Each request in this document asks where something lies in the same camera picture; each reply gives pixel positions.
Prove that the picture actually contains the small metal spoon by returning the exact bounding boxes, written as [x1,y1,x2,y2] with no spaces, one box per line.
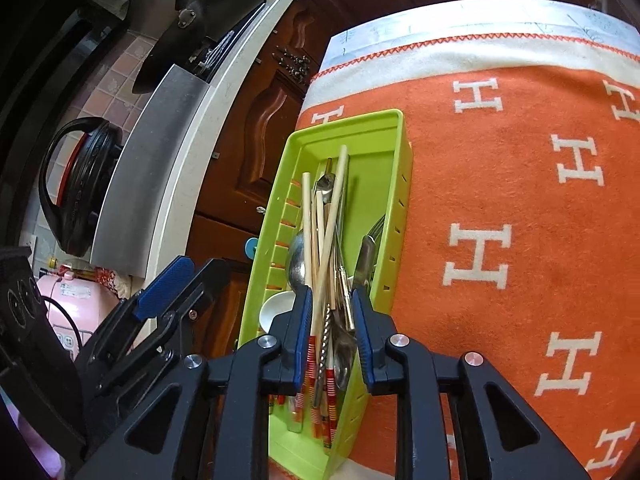
[314,172,337,221]

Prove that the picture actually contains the dark glass stove guard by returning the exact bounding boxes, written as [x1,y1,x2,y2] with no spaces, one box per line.
[175,0,266,68]

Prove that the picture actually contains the wide-bowl metal spoon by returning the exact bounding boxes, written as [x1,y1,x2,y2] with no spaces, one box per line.
[332,325,358,393]

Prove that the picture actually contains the black range hood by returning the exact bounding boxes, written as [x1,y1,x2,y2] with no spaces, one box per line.
[0,0,151,201]

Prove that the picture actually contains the pink appliance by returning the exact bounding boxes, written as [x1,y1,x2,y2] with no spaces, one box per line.
[37,270,121,346]

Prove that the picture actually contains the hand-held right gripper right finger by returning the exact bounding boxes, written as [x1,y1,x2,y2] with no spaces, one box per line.
[351,290,591,480]

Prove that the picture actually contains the metal fork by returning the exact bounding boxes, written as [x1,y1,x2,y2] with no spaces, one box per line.
[350,214,387,293]

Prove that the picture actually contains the black pressure cooker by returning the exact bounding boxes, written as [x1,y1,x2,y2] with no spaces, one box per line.
[39,117,123,257]

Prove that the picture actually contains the stainless steel side panel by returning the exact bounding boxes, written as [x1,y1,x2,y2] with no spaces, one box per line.
[90,62,208,278]

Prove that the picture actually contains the green plastic utensil tray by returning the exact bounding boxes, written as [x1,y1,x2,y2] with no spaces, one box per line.
[237,109,415,473]

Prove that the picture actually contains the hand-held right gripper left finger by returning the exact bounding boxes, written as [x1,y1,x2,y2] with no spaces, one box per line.
[75,287,314,480]

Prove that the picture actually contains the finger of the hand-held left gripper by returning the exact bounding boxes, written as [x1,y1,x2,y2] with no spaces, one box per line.
[82,256,195,361]
[85,259,232,401]

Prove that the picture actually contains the large metal spoon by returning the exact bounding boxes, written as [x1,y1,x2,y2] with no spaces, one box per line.
[286,230,308,293]

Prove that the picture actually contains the orange printed blanket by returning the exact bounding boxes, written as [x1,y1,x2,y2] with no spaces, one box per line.
[270,32,640,480]

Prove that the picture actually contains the white kitchen countertop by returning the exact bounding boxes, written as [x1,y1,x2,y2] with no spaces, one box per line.
[145,0,311,286]

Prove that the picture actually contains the light blue table cover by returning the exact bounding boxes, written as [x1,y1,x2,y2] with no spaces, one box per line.
[327,0,640,68]

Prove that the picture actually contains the dark wooden base cabinets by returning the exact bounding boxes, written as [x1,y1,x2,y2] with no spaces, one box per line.
[185,0,611,351]

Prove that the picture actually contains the white ceramic spoon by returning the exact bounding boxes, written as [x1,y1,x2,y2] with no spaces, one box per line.
[258,290,298,336]

